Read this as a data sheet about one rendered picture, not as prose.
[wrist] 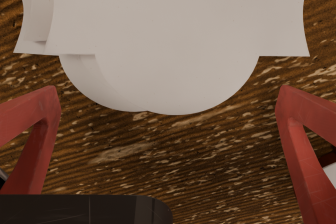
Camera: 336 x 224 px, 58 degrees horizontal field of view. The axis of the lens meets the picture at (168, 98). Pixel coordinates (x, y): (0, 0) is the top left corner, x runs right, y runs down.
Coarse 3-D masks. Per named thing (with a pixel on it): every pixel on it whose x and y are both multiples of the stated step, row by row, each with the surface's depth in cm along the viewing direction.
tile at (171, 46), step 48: (96, 0) 12; (144, 0) 12; (192, 0) 12; (240, 0) 12; (288, 0) 12; (48, 48) 13; (96, 48) 13; (144, 48) 13; (192, 48) 13; (240, 48) 13; (288, 48) 13; (144, 96) 14; (192, 96) 15
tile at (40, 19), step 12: (36, 0) 13; (48, 0) 13; (36, 12) 13; (48, 12) 13; (36, 24) 13; (48, 24) 13; (24, 36) 14; (36, 36) 14; (84, 60) 14; (96, 72) 15; (108, 84) 15
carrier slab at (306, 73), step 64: (0, 0) 15; (320, 0) 15; (0, 64) 17; (256, 64) 17; (320, 64) 17; (64, 128) 20; (128, 128) 20; (192, 128) 20; (256, 128) 20; (64, 192) 23; (128, 192) 24; (192, 192) 24; (256, 192) 24
